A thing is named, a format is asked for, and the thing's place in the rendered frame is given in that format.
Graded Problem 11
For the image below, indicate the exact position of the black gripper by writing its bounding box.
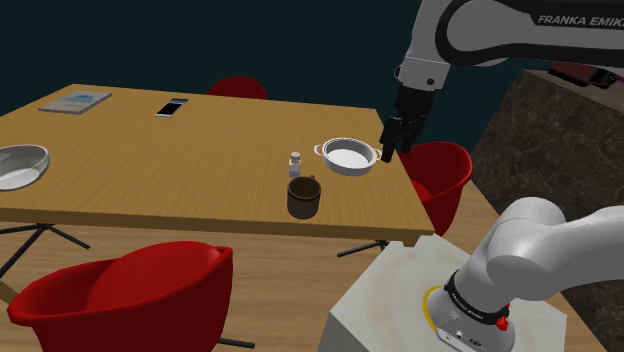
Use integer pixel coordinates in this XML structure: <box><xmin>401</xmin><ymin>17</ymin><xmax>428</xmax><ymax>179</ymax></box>
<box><xmin>379</xmin><ymin>83</ymin><xmax>439</xmax><ymax>165</ymax></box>

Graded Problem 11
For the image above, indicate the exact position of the red shell chair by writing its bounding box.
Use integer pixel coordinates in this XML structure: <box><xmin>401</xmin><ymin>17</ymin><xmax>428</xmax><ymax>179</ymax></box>
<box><xmin>205</xmin><ymin>75</ymin><xmax>269</xmax><ymax>101</ymax></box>
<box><xmin>397</xmin><ymin>141</ymin><xmax>475</xmax><ymax>238</ymax></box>
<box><xmin>6</xmin><ymin>240</ymin><xmax>256</xmax><ymax>352</ymax></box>

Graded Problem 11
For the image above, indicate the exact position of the small white shaker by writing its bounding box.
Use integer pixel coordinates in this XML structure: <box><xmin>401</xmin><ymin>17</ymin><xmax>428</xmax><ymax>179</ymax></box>
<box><xmin>287</xmin><ymin>150</ymin><xmax>303</xmax><ymax>180</ymax></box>

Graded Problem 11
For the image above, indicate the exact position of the brown mug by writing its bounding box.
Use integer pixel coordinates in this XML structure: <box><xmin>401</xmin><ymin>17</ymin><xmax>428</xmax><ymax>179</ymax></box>
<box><xmin>285</xmin><ymin>174</ymin><xmax>323</xmax><ymax>221</ymax></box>

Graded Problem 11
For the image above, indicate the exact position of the dark marble counter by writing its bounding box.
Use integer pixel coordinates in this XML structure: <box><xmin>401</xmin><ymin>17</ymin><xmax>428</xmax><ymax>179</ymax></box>
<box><xmin>469</xmin><ymin>60</ymin><xmax>624</xmax><ymax>352</ymax></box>

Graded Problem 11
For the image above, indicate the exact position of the pale marble robot stand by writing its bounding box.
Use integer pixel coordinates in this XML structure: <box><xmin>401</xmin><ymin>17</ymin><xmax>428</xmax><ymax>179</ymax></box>
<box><xmin>316</xmin><ymin>233</ymin><xmax>570</xmax><ymax>352</ymax></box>

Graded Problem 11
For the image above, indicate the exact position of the wooden table with black legs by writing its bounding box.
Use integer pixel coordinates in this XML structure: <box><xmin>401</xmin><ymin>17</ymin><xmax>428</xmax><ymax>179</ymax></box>
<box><xmin>0</xmin><ymin>83</ymin><xmax>437</xmax><ymax>294</ymax></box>

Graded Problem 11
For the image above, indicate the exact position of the black smartphone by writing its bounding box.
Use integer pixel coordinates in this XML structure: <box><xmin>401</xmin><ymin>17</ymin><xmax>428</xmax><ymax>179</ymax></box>
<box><xmin>153</xmin><ymin>97</ymin><xmax>190</xmax><ymax>119</ymax></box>

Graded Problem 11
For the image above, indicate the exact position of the grey book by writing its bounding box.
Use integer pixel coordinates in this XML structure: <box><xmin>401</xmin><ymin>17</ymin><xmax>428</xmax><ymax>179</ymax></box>
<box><xmin>37</xmin><ymin>89</ymin><xmax>114</xmax><ymax>116</ymax></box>

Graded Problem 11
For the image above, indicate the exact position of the silver metal bowl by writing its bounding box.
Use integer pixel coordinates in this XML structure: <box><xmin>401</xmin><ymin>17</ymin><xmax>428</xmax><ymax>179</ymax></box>
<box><xmin>0</xmin><ymin>143</ymin><xmax>52</xmax><ymax>192</ymax></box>

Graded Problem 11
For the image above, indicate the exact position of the white two-handled pan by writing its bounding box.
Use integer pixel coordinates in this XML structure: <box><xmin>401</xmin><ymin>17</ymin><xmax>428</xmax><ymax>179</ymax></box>
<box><xmin>313</xmin><ymin>136</ymin><xmax>384</xmax><ymax>178</ymax></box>

